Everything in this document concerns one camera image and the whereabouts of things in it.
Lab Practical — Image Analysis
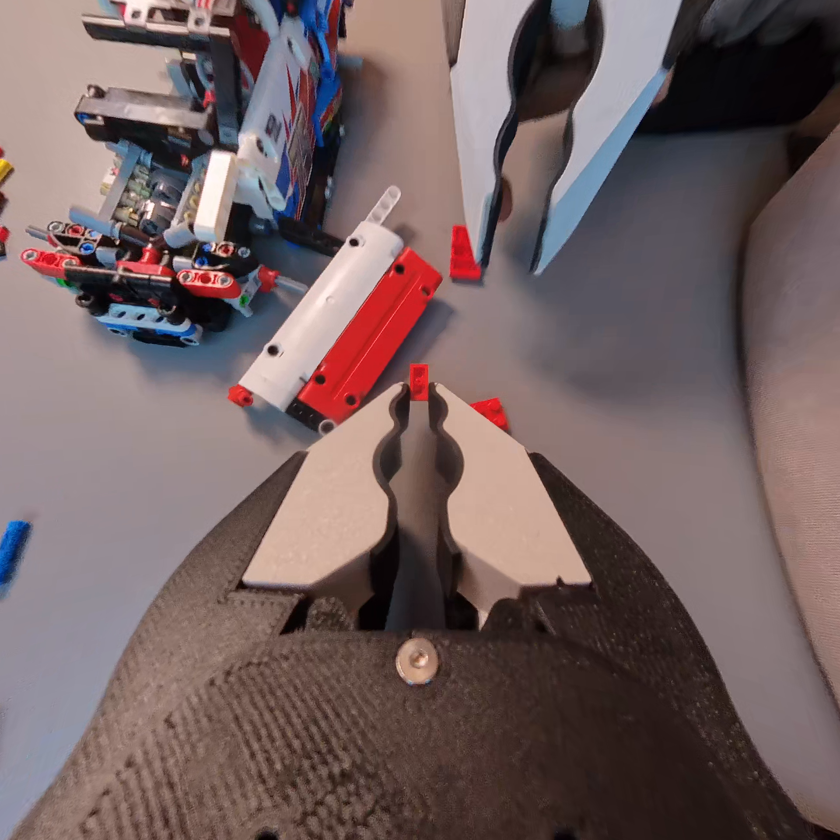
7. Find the long red lego plate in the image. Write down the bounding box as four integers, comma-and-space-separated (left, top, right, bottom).
449, 225, 488, 283

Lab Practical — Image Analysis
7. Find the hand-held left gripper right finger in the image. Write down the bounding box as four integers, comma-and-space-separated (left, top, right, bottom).
428, 382, 592, 627

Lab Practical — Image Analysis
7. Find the pile of blue black pins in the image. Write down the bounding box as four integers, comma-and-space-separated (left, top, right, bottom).
0, 520, 32, 595

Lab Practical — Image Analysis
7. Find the blue white lego race car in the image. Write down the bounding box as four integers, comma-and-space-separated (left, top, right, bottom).
20, 0, 362, 349

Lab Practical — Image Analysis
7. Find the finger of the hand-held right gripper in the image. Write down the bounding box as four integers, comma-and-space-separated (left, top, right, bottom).
450, 0, 546, 269
529, 0, 685, 277

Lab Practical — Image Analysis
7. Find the black padded armrest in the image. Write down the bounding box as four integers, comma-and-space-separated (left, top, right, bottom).
640, 39, 840, 135

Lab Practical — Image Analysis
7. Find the red square lego plate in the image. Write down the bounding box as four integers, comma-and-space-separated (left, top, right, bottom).
470, 397, 511, 434

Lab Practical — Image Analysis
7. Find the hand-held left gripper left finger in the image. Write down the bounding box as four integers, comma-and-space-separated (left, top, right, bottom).
241, 382, 409, 631

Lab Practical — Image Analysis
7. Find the white and red lego assembly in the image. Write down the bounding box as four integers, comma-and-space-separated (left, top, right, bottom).
227, 185, 444, 435

